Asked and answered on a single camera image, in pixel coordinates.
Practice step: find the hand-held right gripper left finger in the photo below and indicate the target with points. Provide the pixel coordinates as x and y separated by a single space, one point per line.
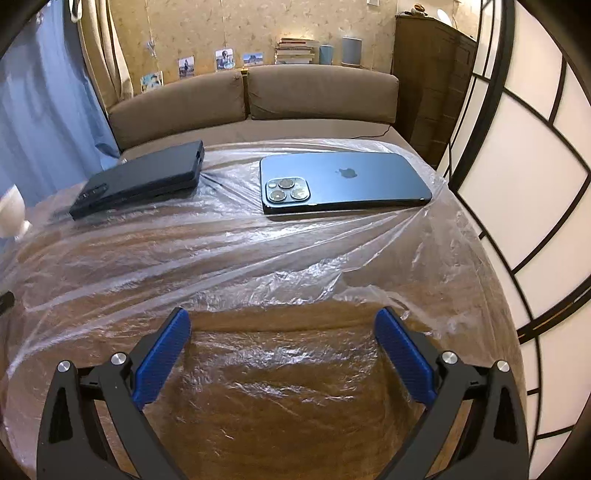
161 355

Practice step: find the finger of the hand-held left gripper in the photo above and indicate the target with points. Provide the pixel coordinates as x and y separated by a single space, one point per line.
5 302

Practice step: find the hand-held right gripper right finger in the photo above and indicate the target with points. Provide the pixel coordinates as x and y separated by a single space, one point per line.
406 360

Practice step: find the white footed ceramic bowl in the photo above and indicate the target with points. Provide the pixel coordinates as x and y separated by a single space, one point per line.
13 212

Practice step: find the black cased phone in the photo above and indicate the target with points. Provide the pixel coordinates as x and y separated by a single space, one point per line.
138 177

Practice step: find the blue smartphone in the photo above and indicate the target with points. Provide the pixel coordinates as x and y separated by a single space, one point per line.
360 177

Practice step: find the blue curtain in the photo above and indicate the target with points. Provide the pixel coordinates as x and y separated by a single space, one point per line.
46 115

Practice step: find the brown sofa back cushion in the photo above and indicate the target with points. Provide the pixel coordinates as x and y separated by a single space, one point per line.
180 106
323 92

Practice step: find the brown fabric sofa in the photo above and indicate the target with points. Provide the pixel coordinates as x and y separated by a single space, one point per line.
300 129

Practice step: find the black framed folding screen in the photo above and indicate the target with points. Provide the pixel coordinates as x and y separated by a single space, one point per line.
531 138

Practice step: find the small photo print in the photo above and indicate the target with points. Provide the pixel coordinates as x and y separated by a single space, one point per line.
252 59
186 67
152 82
224 59

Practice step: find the beige curtain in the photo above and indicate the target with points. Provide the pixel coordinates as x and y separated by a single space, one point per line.
106 55

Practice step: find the dark wooden cabinet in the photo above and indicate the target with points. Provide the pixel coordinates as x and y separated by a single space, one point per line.
429 83

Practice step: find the grey cylinder speaker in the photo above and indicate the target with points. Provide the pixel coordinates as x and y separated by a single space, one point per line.
352 51

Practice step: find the light blue cylinder cup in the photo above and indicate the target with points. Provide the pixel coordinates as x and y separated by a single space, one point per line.
326 55

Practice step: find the stack of books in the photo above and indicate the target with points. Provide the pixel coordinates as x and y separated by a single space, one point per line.
297 51

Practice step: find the white round lamp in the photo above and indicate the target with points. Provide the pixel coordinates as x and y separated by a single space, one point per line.
444 16

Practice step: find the small ornament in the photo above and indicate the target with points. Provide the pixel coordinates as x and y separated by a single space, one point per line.
419 9

